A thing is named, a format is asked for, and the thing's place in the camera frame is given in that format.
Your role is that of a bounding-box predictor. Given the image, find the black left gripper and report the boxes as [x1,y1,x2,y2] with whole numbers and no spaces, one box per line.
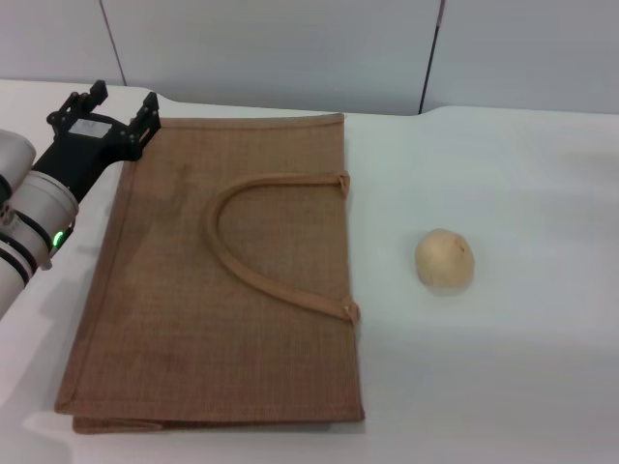
[31,79,162,202]

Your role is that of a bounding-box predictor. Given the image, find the brown jute handbag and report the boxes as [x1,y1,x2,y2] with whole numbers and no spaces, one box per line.
[52,111,367,434]

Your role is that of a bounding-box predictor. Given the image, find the beige round potato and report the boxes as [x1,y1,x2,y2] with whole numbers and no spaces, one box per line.
[414,227,476,287]

